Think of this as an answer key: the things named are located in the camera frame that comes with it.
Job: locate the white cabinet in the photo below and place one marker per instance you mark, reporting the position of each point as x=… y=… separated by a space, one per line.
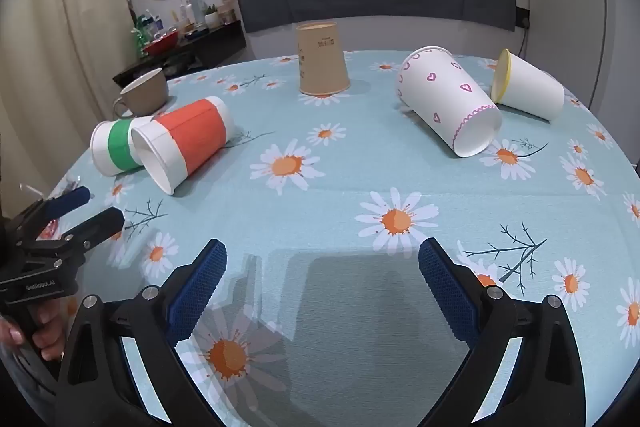
x=580 y=7

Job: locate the brown ceramic mug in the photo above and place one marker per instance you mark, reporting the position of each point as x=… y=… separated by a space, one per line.
x=147 y=94

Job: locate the green banded white paper cup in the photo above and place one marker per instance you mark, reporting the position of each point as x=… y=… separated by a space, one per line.
x=112 y=147

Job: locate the small potted plant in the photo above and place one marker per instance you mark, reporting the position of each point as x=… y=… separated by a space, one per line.
x=212 y=17

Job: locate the brown paper cup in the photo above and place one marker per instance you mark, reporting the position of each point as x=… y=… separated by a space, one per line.
x=322 y=62

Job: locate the red bowl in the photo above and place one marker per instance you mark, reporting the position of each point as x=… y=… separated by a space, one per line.
x=161 y=43

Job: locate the white cup with pink hearts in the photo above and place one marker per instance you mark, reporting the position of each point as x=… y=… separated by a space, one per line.
x=445 y=102

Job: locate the white spray bottle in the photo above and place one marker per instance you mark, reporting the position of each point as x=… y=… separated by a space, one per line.
x=196 y=7

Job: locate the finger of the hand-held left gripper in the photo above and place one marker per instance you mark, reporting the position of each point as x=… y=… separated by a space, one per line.
x=70 y=199
x=100 y=227

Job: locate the black wall socket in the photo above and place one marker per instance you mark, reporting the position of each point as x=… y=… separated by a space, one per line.
x=522 y=18

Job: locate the dark side table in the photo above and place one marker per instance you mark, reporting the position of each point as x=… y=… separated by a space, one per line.
x=215 y=44

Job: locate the red banded white paper cup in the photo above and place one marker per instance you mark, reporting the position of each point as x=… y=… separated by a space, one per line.
x=192 y=137

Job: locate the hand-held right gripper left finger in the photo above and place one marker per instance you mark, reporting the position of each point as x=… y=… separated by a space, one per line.
x=200 y=287

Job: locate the white cup with yellow rim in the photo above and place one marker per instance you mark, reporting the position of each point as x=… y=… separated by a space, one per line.
x=530 y=92

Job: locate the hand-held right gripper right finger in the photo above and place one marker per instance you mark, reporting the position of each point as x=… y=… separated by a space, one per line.
x=445 y=287

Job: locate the green leafy decoration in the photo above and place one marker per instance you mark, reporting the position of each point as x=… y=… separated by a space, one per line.
x=137 y=37

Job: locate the blue daisy print tablecloth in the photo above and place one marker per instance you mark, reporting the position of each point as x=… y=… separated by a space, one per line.
x=340 y=207

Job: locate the beige curtain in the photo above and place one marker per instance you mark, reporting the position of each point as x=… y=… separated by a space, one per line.
x=65 y=32

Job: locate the person's left hand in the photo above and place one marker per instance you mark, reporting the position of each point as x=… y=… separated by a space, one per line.
x=50 y=332

